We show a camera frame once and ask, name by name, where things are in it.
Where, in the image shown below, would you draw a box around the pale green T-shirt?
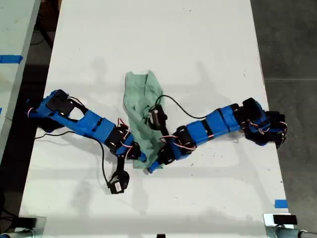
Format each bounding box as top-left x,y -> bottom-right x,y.
122,69 -> 166,171

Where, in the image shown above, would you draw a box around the small black box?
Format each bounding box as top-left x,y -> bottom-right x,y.
272,215 -> 298,225
17,217 -> 37,228

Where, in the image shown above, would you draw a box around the long blue tape strip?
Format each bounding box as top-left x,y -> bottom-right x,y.
0,55 -> 23,64

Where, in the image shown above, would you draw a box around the white side table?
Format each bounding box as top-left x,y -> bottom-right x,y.
0,0 -> 42,160

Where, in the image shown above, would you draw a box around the black camera stalk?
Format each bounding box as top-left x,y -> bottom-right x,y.
117,154 -> 125,175
159,122 -> 171,140

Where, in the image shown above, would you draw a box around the black camera cable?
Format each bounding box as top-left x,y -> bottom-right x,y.
155,95 -> 213,119
35,130 -> 112,190

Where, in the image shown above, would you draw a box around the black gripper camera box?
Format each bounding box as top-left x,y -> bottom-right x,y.
148,104 -> 167,131
108,170 -> 130,195

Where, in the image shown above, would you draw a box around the silver metal bracket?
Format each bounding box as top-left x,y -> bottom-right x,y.
263,213 -> 299,238
14,216 -> 48,236

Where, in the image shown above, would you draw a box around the black floor cable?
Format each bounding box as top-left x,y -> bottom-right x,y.
31,22 -> 54,49

